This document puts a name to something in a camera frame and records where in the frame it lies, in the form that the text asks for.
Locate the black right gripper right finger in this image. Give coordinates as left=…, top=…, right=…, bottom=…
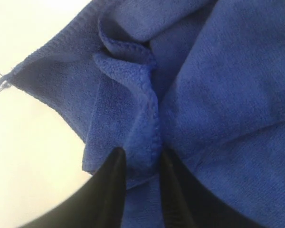
left=159, top=149, right=231, bottom=228

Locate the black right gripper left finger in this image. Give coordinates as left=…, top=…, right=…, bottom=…
left=41, top=147, right=128, bottom=228

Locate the blue towel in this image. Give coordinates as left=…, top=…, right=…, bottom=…
left=0, top=0, right=285, bottom=228

